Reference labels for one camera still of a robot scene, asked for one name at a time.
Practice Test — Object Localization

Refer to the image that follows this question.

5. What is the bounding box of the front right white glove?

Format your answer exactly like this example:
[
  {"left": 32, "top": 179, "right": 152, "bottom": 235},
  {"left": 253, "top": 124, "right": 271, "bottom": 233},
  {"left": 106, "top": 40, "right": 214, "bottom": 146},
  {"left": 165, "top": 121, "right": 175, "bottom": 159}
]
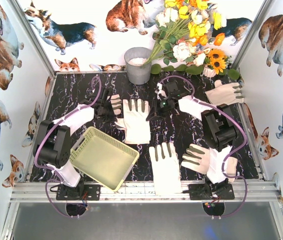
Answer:
[{"left": 181, "top": 143, "right": 238, "bottom": 176}]

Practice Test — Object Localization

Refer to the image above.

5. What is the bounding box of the white green work glove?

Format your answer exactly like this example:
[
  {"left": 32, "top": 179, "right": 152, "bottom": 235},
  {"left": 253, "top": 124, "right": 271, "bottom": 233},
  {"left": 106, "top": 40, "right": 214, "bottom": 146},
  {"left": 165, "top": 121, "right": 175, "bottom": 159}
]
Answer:
[{"left": 115, "top": 98, "right": 151, "bottom": 145}]

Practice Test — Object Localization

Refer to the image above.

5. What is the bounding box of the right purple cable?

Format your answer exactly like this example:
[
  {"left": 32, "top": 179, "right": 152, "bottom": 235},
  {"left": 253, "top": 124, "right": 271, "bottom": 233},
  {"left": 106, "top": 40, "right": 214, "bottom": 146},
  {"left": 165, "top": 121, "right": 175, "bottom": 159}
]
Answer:
[{"left": 159, "top": 74, "right": 248, "bottom": 220}]

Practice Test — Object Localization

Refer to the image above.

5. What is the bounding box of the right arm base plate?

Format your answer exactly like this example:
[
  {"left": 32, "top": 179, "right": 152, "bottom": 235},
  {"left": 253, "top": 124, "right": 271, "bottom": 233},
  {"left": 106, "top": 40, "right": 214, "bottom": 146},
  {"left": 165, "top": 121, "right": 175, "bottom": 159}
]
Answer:
[{"left": 182, "top": 177, "right": 235, "bottom": 200}]

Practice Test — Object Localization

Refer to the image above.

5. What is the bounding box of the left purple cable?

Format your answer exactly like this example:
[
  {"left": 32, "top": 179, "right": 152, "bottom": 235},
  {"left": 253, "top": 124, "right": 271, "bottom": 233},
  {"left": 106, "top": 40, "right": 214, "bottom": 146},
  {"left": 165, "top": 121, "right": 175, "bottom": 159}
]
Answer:
[{"left": 33, "top": 75, "right": 103, "bottom": 220}]

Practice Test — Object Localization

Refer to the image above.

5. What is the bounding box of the yellow-green storage basket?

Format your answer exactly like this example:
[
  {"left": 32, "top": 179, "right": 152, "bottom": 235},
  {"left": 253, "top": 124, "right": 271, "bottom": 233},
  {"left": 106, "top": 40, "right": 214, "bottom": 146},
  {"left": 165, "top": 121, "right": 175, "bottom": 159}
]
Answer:
[{"left": 69, "top": 126, "right": 140, "bottom": 192}]

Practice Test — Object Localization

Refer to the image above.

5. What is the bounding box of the white ribbed flower pot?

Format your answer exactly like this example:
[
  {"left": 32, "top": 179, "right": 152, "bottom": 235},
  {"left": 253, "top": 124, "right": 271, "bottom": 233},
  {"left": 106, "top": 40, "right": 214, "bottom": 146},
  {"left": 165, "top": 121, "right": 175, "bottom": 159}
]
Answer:
[{"left": 202, "top": 66, "right": 217, "bottom": 78}]

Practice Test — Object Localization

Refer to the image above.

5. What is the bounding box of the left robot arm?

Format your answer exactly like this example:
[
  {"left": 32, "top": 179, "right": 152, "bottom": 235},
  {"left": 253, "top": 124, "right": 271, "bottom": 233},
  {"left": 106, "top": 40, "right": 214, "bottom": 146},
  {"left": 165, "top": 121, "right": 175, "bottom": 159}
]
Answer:
[{"left": 33, "top": 87, "right": 115, "bottom": 188}]

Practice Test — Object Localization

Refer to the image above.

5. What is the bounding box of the purple cable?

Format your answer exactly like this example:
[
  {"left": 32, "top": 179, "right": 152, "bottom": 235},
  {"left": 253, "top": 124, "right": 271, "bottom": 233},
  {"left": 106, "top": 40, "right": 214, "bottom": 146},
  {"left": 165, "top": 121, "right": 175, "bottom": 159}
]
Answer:
[
  {"left": 159, "top": 74, "right": 248, "bottom": 220},
  {"left": 33, "top": 75, "right": 103, "bottom": 220}
]

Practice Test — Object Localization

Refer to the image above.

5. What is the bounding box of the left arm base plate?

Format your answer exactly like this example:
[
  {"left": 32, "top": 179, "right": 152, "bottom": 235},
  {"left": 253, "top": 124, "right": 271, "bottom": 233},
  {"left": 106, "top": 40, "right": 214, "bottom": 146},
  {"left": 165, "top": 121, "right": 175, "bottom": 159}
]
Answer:
[{"left": 55, "top": 181, "right": 101, "bottom": 201}]

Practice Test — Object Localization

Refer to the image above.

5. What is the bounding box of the far right work glove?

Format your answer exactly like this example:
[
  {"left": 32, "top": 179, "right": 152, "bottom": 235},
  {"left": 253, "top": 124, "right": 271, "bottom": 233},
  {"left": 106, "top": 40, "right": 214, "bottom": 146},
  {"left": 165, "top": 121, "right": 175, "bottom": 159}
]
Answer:
[{"left": 205, "top": 79, "right": 245, "bottom": 106}]

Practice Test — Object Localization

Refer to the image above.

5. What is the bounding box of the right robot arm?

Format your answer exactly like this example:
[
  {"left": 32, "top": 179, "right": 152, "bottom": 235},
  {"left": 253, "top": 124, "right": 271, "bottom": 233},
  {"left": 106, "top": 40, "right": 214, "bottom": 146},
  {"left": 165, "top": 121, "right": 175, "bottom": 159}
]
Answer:
[{"left": 147, "top": 82, "right": 241, "bottom": 184}]

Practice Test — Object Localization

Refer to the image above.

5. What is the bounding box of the front centre white glove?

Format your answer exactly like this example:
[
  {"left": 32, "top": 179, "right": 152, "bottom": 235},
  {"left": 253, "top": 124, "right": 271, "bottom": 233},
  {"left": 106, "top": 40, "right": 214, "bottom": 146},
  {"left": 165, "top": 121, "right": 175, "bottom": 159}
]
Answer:
[{"left": 149, "top": 142, "right": 183, "bottom": 196}]

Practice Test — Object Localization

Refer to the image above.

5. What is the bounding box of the far left work glove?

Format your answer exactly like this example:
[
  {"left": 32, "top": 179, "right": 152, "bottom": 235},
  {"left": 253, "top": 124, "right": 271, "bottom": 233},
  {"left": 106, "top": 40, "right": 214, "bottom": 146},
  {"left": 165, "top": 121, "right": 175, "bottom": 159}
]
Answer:
[{"left": 79, "top": 89, "right": 122, "bottom": 118}]

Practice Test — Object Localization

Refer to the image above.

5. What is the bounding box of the artificial flower bouquet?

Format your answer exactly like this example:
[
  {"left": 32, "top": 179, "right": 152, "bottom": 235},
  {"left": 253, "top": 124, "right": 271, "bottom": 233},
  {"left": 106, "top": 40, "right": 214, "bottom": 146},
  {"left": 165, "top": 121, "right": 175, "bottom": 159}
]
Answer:
[{"left": 142, "top": 0, "right": 251, "bottom": 80}]

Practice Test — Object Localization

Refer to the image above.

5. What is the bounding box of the grey bucket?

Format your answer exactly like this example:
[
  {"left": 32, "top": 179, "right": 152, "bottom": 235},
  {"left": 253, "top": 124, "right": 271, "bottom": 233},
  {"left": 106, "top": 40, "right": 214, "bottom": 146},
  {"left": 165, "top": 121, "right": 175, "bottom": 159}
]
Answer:
[{"left": 124, "top": 47, "right": 152, "bottom": 85}]

